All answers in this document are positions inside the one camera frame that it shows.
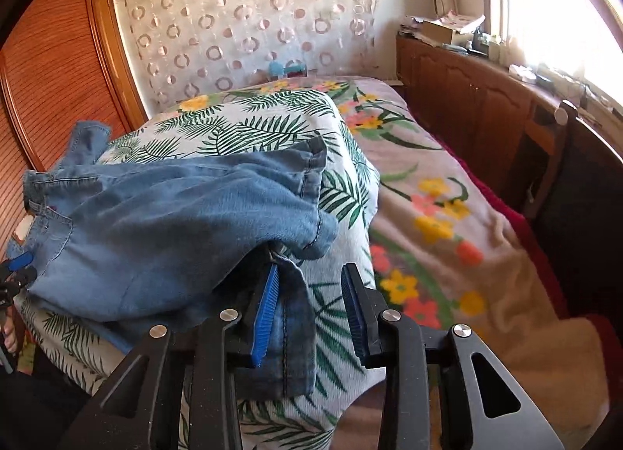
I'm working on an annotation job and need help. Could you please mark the cardboard box on cabinet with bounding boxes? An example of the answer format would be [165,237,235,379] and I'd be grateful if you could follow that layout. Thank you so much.
[420,11,486,46]

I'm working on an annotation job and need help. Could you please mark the floral pink blanket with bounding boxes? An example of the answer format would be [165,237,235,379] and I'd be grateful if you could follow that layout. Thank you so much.
[260,78,609,449]

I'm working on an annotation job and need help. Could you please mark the wooden louvered wardrobe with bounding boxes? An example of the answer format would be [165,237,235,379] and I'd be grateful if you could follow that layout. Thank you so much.
[1,0,148,242]

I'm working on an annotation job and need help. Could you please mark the blue toy on bed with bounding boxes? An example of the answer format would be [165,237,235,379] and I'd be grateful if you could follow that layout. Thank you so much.
[267,61,307,81]

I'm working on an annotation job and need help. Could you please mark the white circle pattern curtain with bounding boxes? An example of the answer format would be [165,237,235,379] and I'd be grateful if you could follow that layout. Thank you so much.
[116,0,377,115]

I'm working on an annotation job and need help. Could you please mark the wooden side cabinet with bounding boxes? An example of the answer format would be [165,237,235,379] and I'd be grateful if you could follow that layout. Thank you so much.
[396,35,622,280]

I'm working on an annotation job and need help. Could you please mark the palm leaf print bedsheet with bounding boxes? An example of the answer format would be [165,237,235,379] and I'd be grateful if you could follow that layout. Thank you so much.
[7,88,382,449]

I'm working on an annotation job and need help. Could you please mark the person's left hand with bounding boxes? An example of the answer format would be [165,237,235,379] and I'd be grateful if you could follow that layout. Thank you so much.
[1,317,19,354]

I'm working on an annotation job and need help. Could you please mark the blue denim jeans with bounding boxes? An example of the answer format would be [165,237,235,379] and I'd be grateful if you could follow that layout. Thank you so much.
[5,122,339,401]

